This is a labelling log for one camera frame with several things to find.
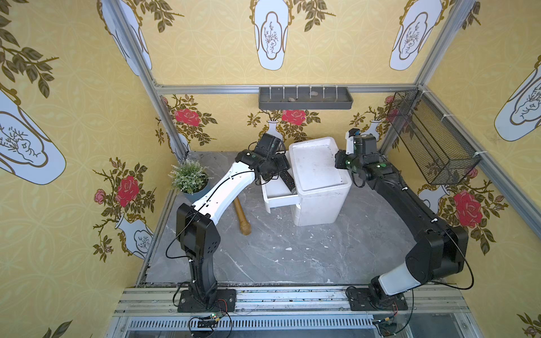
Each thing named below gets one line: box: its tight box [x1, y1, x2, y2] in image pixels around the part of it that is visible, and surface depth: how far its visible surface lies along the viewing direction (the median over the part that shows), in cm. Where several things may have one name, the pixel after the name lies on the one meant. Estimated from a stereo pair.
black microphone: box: [278, 170, 298, 196], surface depth 86 cm
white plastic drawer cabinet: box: [289, 136, 353, 227], surface depth 84 cm
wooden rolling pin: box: [233, 196, 252, 236], surface depth 94 cm
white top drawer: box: [259, 167, 300, 215], surface depth 80 cm
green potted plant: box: [167, 158, 214, 201], surface depth 90 cm
